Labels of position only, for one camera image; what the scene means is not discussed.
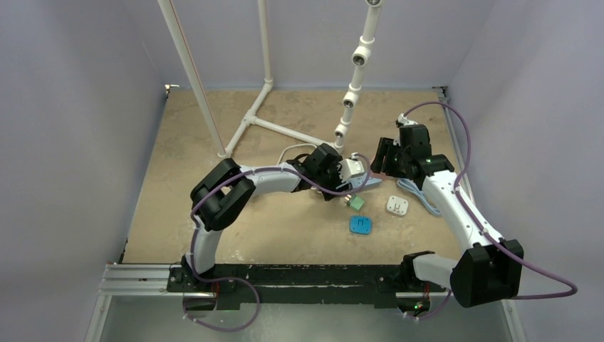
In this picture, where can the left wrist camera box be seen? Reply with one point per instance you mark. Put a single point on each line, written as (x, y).
(353, 173)

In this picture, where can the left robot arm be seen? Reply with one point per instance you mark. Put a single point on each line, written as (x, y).
(221, 196)

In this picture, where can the aluminium front rail frame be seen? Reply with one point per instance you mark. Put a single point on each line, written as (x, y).
(134, 305)

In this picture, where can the white PVC pipe frame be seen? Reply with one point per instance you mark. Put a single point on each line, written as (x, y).
(360, 59)

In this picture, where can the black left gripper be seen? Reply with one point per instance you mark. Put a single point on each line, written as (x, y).
(337, 185)

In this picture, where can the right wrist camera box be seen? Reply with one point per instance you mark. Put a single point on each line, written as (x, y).
(403, 120)

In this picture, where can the green plug adapter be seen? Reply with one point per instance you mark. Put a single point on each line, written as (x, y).
(354, 202)

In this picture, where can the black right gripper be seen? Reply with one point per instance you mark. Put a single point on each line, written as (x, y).
(384, 157)

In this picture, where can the light blue power strip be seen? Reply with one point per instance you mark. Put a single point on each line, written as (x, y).
(371, 183)

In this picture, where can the white flat plug adapter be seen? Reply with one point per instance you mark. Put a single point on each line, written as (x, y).
(397, 206)

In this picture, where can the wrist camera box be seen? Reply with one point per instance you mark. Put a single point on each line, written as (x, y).
(353, 173)
(403, 120)

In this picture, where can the blue flat plug adapter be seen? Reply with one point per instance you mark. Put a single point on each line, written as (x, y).
(360, 225)

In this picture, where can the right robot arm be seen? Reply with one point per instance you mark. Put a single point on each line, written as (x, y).
(489, 269)

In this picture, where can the aluminium rail right table edge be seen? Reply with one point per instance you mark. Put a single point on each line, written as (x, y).
(465, 179)

